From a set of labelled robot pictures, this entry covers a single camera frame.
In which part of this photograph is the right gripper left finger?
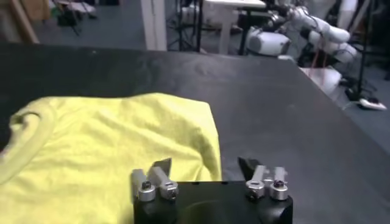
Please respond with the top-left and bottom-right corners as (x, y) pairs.
(130, 157), (180, 203)

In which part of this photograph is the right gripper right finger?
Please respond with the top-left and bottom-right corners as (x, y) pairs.
(237, 156), (289, 201)

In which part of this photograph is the yellow-green t-shirt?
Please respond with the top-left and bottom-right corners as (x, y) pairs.
(0, 93), (222, 224)

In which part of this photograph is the small white robot base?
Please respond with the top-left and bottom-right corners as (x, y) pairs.
(245, 26), (292, 57)

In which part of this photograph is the black plastic table cover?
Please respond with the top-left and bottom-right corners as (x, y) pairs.
(0, 42), (390, 224)

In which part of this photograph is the white humanoid robot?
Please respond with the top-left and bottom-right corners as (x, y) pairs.
(286, 4), (360, 95)

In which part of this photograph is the white height-adjustable side desk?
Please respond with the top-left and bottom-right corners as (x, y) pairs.
(202, 0), (268, 55)

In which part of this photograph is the black tripod stand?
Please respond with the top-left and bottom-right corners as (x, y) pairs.
(346, 0), (378, 101)

